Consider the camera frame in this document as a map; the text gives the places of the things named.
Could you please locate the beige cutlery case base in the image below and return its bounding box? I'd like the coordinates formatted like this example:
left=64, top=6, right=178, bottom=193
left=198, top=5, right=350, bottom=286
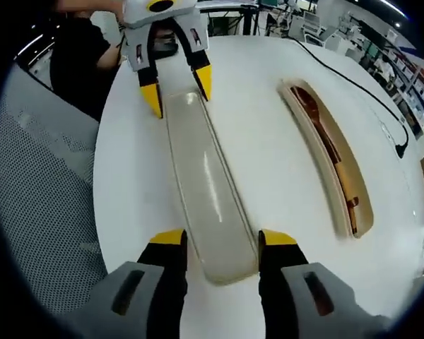
left=276, top=78, right=375, bottom=239

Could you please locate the dark wooden chopstick utensil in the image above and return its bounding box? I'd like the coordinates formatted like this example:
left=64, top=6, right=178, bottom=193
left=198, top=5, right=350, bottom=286
left=348, top=207, right=360, bottom=235

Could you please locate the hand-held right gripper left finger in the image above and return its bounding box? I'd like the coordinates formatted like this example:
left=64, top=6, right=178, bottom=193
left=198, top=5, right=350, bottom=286
left=73, top=228, right=189, bottom=339

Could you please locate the grey mesh chair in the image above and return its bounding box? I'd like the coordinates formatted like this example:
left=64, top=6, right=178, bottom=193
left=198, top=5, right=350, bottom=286
left=0, top=62, right=111, bottom=284

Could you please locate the shelf rack of white boxes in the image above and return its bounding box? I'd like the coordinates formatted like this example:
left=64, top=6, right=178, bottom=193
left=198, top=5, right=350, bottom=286
left=372, top=27, right=424, bottom=138

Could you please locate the wooden spoon utensil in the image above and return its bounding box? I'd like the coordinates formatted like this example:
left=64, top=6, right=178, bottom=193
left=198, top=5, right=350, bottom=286
left=290, top=85, right=359, bottom=209

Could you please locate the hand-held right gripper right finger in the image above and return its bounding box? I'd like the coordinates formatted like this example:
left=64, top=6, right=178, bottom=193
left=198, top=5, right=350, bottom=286
left=257, top=228, right=387, bottom=339

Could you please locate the black power cable with plug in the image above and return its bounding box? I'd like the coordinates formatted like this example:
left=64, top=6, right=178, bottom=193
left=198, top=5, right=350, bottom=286
left=292, top=36, right=411, bottom=159

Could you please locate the white desk with black legs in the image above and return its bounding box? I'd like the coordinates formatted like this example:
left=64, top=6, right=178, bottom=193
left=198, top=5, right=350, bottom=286
left=199, top=0, right=268, bottom=37

